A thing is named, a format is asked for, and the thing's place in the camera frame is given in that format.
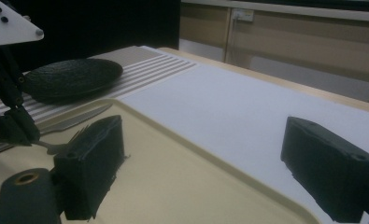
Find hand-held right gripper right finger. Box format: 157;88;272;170
279;116;369;223

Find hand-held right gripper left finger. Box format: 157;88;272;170
52;114;126;222

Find silver fork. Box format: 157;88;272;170
31;125;92;157

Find silver table knife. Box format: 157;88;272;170
0;103;114;160

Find black textured round plate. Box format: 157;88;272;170
21;58;124;105

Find beige plastic tray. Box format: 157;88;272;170
0;97;321;224

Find grey striped placemat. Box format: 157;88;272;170
0;46;199;125

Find light wooden desk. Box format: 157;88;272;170
178;0;369;105

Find white wall socket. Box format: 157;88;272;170
231;7;255;23

